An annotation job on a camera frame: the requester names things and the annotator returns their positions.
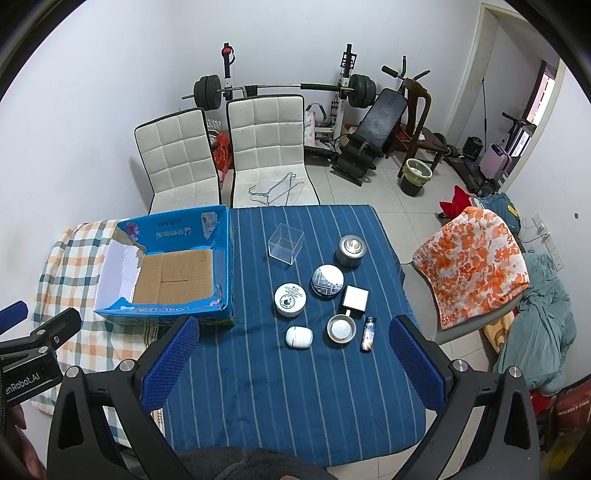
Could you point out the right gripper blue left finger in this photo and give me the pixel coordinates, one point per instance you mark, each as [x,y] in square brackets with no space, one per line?
[81,444]

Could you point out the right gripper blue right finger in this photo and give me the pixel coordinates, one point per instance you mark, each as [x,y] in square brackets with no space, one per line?
[506,443]

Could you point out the small dark glass bottle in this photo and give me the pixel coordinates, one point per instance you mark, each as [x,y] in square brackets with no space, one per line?
[368,336]

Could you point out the white square charger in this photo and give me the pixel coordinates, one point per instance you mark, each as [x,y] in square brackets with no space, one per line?
[355,300]

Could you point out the white oval earbud case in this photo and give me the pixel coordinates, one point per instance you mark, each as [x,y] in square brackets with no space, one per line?
[299,337]

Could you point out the black patterned round compact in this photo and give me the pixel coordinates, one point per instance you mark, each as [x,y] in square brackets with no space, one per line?
[327,281]

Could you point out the silver metal tin can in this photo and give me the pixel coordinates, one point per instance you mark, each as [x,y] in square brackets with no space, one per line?
[350,251]

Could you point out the white round jar green logo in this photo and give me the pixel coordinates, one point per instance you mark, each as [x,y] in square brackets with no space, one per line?
[290,300]

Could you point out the clear acrylic cube box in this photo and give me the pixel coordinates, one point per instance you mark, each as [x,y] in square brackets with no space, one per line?
[285,243]

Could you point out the plaid checked cloth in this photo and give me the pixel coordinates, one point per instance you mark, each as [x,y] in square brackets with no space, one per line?
[70,279]

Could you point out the teal blanket pile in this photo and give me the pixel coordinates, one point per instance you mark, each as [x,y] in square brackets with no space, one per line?
[542,332]

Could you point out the blue cardboard box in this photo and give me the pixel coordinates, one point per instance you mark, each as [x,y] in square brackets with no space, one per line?
[162,266]

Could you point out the orange floral cushion chair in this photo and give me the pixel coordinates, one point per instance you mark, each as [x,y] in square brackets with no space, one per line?
[467,275]

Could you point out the blue striped tablecloth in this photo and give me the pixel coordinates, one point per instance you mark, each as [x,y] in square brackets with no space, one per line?
[306,368]

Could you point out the red cloth item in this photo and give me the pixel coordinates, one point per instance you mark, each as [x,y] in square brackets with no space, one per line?
[460,201]

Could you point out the left white padded chair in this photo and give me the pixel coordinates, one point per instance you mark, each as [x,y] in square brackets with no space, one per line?
[177,157]

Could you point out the white padded chair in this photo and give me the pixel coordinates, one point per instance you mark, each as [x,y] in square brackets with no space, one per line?
[267,141]
[177,157]

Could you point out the pink suitcase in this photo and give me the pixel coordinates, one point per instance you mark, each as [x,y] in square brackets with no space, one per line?
[501,158]

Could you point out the red plastic bag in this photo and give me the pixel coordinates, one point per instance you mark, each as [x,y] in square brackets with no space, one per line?
[222,157]

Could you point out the brown wooden chair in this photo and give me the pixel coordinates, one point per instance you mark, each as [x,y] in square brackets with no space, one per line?
[412,135]

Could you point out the black weight bench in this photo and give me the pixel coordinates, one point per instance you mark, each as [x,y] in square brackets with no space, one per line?
[370,139]

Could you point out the right white padded chair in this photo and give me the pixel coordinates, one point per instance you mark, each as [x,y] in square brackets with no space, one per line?
[267,141]

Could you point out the wire clothes hangers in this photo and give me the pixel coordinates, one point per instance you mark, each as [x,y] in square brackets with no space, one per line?
[279,193]

